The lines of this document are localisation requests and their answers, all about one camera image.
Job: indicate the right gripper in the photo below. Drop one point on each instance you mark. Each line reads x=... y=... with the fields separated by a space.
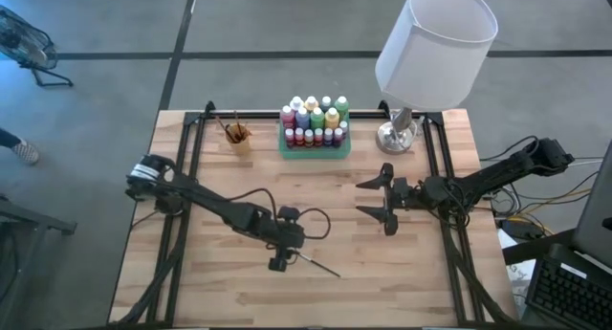
x=406 y=196

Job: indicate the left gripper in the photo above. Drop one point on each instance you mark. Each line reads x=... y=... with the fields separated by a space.
x=284 y=234

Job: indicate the black paintbrush silver ferrule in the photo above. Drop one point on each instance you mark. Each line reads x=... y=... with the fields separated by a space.
x=236 y=122
x=320 y=267

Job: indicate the small magenta paint bottle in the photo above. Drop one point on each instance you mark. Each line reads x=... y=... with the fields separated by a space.
x=337 y=137

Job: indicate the small pink paint bottle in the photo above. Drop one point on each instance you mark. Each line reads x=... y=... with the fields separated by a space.
x=343 y=128

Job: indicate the small lavender paint bottle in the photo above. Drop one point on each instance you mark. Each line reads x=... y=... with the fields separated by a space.
x=328 y=137

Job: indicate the large yellow paint bottle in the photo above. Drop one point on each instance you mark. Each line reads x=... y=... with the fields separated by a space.
x=332 y=117
x=311 y=102

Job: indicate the large light green paint bottle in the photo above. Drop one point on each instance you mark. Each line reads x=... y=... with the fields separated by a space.
x=341 y=105
x=317 y=117

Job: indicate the small orange paint bottle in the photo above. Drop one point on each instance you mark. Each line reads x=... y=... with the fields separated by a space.
x=299 y=136

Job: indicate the large dark green paint bottle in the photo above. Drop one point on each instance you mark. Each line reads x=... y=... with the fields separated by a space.
x=326 y=102

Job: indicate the large lavender paint bottle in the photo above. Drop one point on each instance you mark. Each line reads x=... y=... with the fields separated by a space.
x=302 y=117

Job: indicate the large white paint bottle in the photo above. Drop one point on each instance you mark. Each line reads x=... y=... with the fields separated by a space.
x=296 y=103

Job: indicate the long black paintbrush gold ferrule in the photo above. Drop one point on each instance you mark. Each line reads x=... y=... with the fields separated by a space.
x=240 y=135

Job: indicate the thin black paintbrush gold ferrule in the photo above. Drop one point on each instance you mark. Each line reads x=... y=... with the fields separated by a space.
x=225 y=129

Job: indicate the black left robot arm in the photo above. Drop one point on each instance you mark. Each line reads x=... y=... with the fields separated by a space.
x=205 y=203

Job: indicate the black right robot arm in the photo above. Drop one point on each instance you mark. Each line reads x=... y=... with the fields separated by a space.
x=502 y=174

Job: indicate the green translucent plastic bin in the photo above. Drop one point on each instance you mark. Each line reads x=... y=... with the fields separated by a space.
x=315 y=153

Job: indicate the orange plastic cup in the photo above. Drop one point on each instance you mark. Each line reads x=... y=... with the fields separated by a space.
x=241 y=147

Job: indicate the black power adapter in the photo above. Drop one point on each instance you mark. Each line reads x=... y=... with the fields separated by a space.
x=521 y=228

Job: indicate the silver table lamp white shade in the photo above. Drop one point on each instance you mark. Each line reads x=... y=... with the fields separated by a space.
x=430 y=57

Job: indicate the white printed paper sheet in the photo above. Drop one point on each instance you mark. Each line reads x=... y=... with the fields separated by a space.
x=518 y=272

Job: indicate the black computer desk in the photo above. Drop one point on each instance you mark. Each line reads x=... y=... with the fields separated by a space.
x=535 y=246

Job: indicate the black keyboard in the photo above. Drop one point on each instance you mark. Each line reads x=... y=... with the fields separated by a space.
x=569 y=296

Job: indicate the computer monitor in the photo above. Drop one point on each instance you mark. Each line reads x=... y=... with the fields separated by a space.
x=597 y=210

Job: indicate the black side table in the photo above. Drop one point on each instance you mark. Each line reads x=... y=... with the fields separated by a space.
x=28 y=217

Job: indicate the person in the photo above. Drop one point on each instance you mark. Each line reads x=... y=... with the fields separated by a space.
x=26 y=152

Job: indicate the black floor fan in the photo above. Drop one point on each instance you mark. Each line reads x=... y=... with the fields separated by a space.
x=24 y=43

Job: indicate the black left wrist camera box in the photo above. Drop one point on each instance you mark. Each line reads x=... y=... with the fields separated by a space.
x=288 y=213

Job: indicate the black frame clamp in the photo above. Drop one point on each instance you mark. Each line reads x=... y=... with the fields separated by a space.
x=209 y=106
x=384 y=106

